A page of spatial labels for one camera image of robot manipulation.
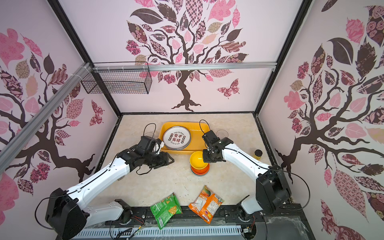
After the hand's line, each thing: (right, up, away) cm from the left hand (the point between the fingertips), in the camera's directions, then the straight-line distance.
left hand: (170, 164), depth 78 cm
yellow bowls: (+14, 0, +8) cm, 16 cm away
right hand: (+20, +3, +7) cm, 21 cm away
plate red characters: (0, +13, +24) cm, 27 cm away
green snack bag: (-1, -21, -6) cm, 22 cm away
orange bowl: (+17, -5, +6) cm, 19 cm away
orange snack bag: (+19, -20, -4) cm, 28 cm away
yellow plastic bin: (+14, +18, +32) cm, 40 cm away
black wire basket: (-28, +52, +17) cm, 62 cm away
